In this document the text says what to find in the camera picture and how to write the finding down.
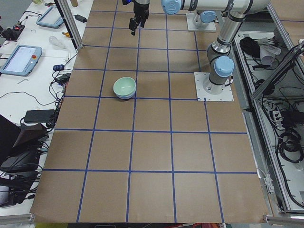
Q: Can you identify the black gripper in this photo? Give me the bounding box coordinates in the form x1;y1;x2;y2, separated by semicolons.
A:
129;0;149;36

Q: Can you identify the green bowl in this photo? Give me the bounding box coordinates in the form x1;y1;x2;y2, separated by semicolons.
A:
113;77;136;91

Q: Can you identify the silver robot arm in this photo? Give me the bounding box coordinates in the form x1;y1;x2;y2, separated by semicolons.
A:
122;0;217;36
161;0;270;95

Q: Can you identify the blue bowl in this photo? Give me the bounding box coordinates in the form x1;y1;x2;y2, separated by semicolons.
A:
114;87;136;100

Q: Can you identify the black power adapter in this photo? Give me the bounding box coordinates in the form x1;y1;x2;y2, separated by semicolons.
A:
75;14;87;23

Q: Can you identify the teach pendant tablet far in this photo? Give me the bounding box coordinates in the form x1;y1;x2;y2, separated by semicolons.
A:
36;6;64;29

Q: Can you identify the teach pendant tablet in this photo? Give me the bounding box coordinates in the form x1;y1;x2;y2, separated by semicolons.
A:
36;6;64;29
0;45;42;76

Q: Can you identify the small blue box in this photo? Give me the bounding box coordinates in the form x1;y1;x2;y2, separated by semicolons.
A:
53;64;65;72

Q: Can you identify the teach pendant tablet near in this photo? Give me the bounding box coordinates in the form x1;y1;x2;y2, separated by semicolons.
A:
0;45;42;76

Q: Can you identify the black power brick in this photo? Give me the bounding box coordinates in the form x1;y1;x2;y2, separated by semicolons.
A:
24;109;55;124

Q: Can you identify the aluminium frame post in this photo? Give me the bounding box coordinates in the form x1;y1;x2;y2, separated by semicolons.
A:
54;0;83;50

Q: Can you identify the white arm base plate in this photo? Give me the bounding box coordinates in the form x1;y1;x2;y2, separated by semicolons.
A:
194;72;234;102

